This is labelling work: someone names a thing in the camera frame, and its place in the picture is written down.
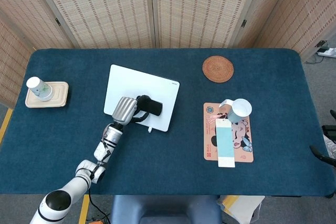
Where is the beige lunch box lid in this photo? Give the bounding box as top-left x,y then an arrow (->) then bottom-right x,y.
25,81 -> 69,109

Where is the white power strip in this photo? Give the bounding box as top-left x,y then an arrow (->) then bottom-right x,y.
317,47 -> 336,58

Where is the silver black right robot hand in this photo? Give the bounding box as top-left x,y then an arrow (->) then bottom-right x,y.
309,110 -> 336,168

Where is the white printed paper cup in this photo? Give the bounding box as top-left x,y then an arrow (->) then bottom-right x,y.
26,76 -> 55,101

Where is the grey shoe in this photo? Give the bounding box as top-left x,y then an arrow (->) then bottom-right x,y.
324,135 -> 336,154

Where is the orange cartoon mat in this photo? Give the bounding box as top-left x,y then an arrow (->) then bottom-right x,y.
203,102 -> 255,163

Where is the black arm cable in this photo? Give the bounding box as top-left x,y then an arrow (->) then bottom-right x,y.
88,194 -> 110,221

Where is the white rectangular board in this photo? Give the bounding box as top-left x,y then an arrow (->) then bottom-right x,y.
103,63 -> 181,133

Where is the black chair base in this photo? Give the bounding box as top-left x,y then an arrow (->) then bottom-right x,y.
321,124 -> 336,138

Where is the black small case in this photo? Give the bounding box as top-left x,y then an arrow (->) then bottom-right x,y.
141,97 -> 163,117

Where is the light blue white box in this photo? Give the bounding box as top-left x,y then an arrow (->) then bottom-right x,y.
214,119 -> 236,168

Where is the blue robot base seat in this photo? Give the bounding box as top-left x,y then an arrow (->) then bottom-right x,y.
109,195 -> 223,224

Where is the white blue pitcher mug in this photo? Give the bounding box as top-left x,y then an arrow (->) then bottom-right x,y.
219,98 -> 253,124

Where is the yellow white paper bag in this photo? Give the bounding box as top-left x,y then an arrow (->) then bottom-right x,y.
217,195 -> 266,222

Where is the woven folding screen panel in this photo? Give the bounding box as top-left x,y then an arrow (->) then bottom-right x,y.
0,0 -> 78,50
236,0 -> 336,58
0,11 -> 36,109
28,0 -> 155,49
151,0 -> 262,49

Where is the yellow floor tape strip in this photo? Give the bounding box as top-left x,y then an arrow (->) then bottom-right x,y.
78,194 -> 91,224
0,108 -> 14,144

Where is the round woven brown coaster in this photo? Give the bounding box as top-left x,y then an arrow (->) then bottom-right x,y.
202,55 -> 235,83

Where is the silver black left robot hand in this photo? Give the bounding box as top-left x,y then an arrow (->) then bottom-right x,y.
112,94 -> 152,126

